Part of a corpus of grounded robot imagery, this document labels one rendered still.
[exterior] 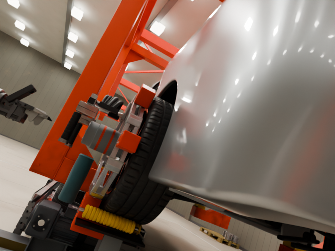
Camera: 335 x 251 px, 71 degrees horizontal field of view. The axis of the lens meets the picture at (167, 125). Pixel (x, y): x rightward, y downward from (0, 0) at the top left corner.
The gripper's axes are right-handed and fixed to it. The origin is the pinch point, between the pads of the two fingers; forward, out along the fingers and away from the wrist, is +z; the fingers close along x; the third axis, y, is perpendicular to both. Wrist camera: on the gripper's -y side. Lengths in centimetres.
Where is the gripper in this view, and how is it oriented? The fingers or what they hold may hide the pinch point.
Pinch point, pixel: (50, 116)
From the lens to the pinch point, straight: 114.9
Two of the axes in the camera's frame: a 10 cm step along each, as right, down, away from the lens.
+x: 3.3, -1.3, -9.4
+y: -3.7, 8.9, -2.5
